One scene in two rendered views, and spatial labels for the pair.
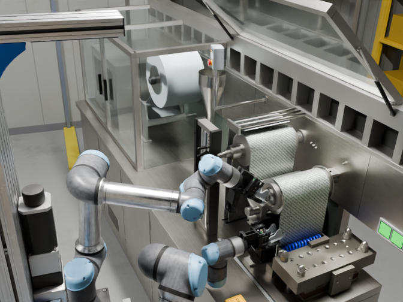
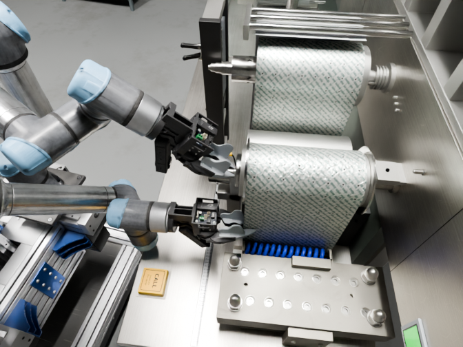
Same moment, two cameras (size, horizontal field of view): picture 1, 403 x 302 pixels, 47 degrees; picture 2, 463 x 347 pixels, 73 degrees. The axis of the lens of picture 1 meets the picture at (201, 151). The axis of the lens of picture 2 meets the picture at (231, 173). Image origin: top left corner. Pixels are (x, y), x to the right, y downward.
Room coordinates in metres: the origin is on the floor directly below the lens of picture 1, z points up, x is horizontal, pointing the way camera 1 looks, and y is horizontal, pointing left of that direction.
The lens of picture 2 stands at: (1.16, -0.49, 1.80)
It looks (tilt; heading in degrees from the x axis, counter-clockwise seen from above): 53 degrees down; 34
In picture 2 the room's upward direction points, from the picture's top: straight up
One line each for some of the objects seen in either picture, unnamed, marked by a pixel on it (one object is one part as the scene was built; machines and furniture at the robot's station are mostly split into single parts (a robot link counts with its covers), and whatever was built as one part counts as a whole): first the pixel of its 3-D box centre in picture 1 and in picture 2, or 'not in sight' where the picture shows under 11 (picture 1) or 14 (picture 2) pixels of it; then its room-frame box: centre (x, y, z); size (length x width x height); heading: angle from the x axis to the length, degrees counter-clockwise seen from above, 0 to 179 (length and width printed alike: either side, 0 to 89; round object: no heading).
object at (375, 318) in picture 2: (364, 245); (378, 316); (1.48, -0.67, 1.05); 0.04 x 0.04 x 0.04
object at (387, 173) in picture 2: (331, 172); (389, 172); (1.67, -0.55, 1.28); 0.06 x 0.05 x 0.02; 118
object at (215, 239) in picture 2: (268, 242); (218, 233); (1.43, -0.27, 1.09); 0.09 x 0.05 x 0.02; 117
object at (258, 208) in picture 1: (254, 233); (229, 202); (1.54, -0.23, 1.05); 0.06 x 0.05 x 0.31; 118
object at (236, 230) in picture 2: (278, 234); (237, 229); (1.46, -0.31, 1.12); 0.09 x 0.03 x 0.06; 117
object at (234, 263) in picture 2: (284, 254); (234, 260); (1.41, -0.34, 1.05); 0.04 x 0.04 x 0.04
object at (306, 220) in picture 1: (301, 224); (291, 228); (1.54, -0.42, 1.11); 0.23 x 0.01 x 0.18; 118
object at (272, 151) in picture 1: (276, 192); (293, 156); (1.71, -0.33, 1.16); 0.39 x 0.23 x 0.51; 28
